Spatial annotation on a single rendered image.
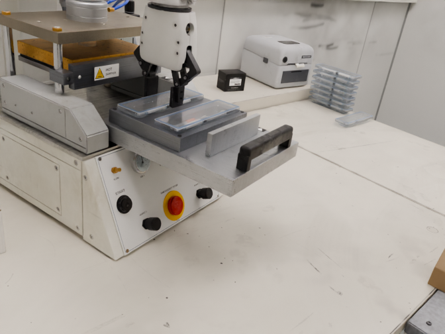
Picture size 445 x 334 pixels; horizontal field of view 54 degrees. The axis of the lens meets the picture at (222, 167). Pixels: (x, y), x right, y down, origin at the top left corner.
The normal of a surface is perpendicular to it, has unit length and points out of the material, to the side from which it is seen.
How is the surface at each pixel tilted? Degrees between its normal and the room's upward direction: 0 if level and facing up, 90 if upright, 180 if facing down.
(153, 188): 65
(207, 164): 0
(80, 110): 41
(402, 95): 90
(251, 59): 91
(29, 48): 90
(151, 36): 92
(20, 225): 0
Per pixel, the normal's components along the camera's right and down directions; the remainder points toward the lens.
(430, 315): 0.13, -0.89
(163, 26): -0.51, 0.33
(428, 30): -0.72, 0.22
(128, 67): 0.81, 0.35
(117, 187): 0.79, -0.06
